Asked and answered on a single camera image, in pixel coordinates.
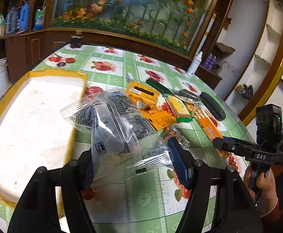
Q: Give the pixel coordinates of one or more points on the white spray bottle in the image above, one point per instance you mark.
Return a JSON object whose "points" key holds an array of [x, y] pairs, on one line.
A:
{"points": [[195, 64]]}

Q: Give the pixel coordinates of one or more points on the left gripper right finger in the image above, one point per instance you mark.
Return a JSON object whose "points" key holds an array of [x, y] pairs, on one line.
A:
{"points": [[182, 162]]}

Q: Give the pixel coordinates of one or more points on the white plastic bucket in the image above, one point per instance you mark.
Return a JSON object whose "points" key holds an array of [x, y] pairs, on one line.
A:
{"points": [[4, 74]]}

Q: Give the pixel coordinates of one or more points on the orange peanut cracker pack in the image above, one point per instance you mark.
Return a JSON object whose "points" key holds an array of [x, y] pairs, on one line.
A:
{"points": [[205, 122]]}

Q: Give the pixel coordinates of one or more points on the purple bottles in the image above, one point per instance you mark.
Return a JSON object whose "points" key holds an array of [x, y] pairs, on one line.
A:
{"points": [[209, 62]]}

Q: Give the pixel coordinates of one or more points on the cracker pack green end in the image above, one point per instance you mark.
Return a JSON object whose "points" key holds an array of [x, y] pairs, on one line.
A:
{"points": [[179, 109]]}

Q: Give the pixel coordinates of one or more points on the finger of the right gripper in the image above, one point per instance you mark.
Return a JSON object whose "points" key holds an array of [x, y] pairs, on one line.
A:
{"points": [[239, 141], [237, 149]]}

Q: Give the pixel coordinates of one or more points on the grey thermos jug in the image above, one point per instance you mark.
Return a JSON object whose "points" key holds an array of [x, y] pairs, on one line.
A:
{"points": [[11, 20]]}

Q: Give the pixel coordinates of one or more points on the small wrapped candy far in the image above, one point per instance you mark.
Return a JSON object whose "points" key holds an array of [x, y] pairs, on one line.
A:
{"points": [[129, 78]]}

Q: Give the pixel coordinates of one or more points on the yellow white foam tray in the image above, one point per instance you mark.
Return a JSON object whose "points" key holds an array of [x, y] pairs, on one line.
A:
{"points": [[33, 132]]}

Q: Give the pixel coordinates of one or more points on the clear plastic snack bag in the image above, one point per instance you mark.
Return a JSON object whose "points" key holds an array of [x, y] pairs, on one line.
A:
{"points": [[123, 143]]}

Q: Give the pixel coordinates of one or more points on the silver foil snack bag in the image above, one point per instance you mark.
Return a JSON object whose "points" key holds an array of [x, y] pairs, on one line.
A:
{"points": [[188, 94]]}

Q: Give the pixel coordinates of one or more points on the blue thermos jug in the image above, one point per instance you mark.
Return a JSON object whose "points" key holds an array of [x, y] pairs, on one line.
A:
{"points": [[24, 17]]}

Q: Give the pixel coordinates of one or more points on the orange text snack pack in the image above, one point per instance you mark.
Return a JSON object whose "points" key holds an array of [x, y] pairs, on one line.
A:
{"points": [[158, 118]]}

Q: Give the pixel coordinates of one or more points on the flower aquarium display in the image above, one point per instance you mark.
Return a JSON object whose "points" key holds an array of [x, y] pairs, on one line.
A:
{"points": [[173, 24]]}

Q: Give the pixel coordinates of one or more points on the person's right hand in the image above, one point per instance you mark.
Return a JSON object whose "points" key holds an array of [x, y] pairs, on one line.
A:
{"points": [[268, 198]]}

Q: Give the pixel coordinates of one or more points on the dark ink bottle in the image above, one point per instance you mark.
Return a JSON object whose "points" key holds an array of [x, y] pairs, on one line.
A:
{"points": [[76, 39]]}

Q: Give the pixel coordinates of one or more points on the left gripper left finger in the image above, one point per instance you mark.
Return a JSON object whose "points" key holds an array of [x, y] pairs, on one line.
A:
{"points": [[87, 168]]}

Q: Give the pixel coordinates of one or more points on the dark green snack pouch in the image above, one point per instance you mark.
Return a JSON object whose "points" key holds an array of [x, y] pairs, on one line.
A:
{"points": [[159, 87]]}

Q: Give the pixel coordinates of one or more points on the black glasses case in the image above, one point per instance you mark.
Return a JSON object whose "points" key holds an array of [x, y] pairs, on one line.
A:
{"points": [[214, 108]]}

